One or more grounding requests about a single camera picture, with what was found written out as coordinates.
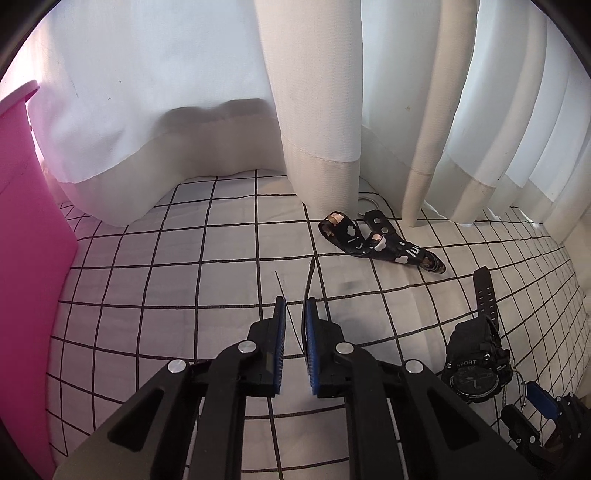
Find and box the cream curtain panel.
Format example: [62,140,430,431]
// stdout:
[253,0,364,217]

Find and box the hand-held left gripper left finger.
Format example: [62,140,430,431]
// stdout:
[53,296,288,480]

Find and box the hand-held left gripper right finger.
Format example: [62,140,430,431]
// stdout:
[303,296,539,480]

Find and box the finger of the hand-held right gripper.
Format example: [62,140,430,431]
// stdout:
[500,404,550,464]
[525,381,591,472]

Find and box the thin black hairpin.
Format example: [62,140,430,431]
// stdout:
[274,257,334,357]

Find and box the cream pleated curtain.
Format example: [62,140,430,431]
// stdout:
[401,0,591,245]

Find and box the white cloth backdrop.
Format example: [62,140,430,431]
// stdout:
[25,0,284,227]

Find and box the black checked white tablecloth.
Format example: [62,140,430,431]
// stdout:
[44,168,591,480]

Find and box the pink plastic basin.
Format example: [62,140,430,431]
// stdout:
[0,80,79,469]

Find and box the black wrist watch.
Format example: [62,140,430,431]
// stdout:
[440,266,512,405]

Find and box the black printed lanyard strap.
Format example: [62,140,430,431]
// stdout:
[318,209,447,274]

